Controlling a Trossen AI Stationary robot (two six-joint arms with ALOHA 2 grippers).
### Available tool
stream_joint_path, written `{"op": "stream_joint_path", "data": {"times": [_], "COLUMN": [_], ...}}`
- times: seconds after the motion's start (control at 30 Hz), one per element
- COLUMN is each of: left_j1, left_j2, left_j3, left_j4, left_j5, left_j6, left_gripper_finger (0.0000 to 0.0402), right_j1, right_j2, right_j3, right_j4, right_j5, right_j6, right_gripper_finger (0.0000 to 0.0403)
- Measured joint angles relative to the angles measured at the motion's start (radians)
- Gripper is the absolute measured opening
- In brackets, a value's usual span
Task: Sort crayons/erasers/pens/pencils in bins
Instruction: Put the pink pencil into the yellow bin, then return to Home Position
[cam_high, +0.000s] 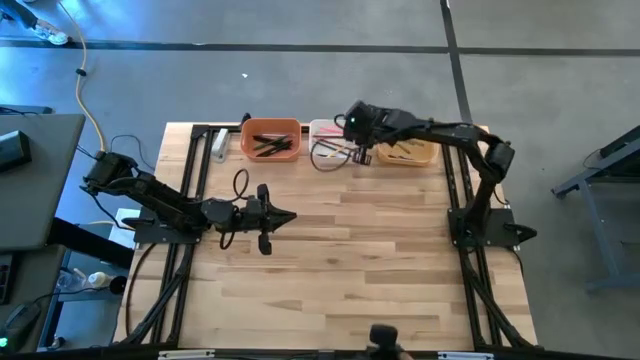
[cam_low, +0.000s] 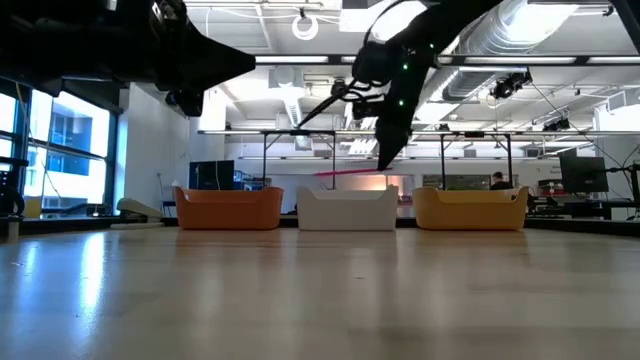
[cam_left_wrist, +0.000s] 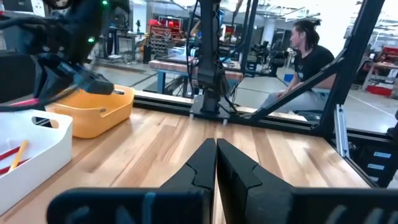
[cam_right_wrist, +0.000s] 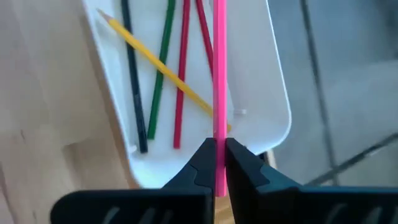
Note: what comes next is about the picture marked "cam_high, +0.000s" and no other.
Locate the grey desk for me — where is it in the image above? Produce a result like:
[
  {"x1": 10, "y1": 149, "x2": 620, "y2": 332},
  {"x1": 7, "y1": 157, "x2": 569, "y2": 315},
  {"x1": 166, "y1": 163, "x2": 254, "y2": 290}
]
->
[{"x1": 0, "y1": 113, "x2": 86, "y2": 251}]

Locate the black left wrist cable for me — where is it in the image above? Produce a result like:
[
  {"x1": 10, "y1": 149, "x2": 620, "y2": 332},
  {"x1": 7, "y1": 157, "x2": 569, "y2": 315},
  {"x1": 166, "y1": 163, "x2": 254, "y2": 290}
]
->
[{"x1": 218, "y1": 168, "x2": 251, "y2": 251}]

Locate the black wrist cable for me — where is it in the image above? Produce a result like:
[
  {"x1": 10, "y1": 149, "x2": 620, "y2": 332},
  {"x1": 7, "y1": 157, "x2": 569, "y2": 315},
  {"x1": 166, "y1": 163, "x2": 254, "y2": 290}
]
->
[
  {"x1": 218, "y1": 168, "x2": 251, "y2": 251},
  {"x1": 309, "y1": 113, "x2": 374, "y2": 174}
]

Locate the person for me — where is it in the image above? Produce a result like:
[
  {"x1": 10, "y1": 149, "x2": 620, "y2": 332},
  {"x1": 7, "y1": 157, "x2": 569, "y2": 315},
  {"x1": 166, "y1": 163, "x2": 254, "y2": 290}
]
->
[{"x1": 0, "y1": 0, "x2": 70, "y2": 46}]

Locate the white plastic bin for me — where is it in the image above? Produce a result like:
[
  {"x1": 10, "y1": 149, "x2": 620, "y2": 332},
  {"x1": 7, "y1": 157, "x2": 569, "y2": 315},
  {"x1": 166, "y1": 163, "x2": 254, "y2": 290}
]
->
[{"x1": 307, "y1": 118, "x2": 374, "y2": 164}]

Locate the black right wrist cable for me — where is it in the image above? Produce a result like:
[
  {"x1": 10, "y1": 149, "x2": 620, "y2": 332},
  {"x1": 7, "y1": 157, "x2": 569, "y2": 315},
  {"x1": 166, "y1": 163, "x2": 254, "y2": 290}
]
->
[{"x1": 309, "y1": 113, "x2": 374, "y2": 174}]

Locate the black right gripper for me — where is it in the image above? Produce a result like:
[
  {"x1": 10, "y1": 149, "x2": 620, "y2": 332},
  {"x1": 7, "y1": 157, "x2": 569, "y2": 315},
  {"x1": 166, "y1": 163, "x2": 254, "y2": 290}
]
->
[{"x1": 342, "y1": 99, "x2": 387, "y2": 167}]

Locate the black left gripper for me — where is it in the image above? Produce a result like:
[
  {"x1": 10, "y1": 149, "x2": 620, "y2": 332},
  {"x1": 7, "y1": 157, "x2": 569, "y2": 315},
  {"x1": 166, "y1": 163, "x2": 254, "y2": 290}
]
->
[{"x1": 233, "y1": 183, "x2": 298, "y2": 257}]

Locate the clear plastic bottle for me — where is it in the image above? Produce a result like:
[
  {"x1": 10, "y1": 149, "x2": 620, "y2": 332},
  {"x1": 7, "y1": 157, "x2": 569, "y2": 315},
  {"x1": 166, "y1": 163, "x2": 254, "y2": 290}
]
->
[{"x1": 56, "y1": 267, "x2": 89, "y2": 293}]

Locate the yellow plastic bin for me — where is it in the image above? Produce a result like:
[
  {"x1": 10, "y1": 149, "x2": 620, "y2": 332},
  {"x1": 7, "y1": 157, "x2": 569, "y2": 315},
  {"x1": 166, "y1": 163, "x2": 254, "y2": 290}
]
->
[{"x1": 374, "y1": 135, "x2": 441, "y2": 168}]

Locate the yellow cable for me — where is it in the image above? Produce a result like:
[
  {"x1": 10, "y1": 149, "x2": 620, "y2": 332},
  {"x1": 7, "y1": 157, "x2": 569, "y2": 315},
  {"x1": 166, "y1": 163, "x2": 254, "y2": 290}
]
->
[{"x1": 57, "y1": 0, "x2": 107, "y2": 153}]

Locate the black table-level camera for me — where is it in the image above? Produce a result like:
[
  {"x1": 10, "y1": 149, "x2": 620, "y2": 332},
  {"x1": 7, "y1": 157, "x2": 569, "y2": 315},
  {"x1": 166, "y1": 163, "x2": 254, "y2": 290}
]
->
[{"x1": 368, "y1": 323, "x2": 403, "y2": 360}]

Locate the white plastic bottle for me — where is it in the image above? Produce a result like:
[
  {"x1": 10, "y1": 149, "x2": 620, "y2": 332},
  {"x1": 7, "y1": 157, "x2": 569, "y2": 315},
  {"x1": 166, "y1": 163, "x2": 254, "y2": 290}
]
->
[{"x1": 85, "y1": 271, "x2": 114, "y2": 290}]

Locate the grey metal table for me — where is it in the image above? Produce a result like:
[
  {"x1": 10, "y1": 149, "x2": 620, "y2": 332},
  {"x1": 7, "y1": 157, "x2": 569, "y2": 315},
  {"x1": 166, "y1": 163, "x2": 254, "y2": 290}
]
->
[{"x1": 551, "y1": 124, "x2": 640, "y2": 295}]

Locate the orange plastic bin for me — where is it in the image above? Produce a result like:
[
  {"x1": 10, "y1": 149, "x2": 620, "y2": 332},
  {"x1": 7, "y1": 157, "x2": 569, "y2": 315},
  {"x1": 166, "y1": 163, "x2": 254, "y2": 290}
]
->
[{"x1": 239, "y1": 117, "x2": 303, "y2": 163}]

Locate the black aluminium table frame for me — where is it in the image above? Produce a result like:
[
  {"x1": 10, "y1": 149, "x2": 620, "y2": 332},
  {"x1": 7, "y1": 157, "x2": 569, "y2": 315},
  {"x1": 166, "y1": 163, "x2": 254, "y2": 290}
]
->
[{"x1": 113, "y1": 123, "x2": 539, "y2": 351}]

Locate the black round cap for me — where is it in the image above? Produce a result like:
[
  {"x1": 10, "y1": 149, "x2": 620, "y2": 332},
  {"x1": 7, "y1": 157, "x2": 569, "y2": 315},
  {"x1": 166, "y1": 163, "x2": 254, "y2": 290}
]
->
[{"x1": 108, "y1": 274, "x2": 129, "y2": 296}]

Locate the black desktop device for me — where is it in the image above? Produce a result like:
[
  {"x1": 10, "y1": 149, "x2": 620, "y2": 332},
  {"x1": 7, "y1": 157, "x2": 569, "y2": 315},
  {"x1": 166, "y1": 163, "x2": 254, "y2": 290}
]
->
[{"x1": 0, "y1": 130, "x2": 33, "y2": 174}]

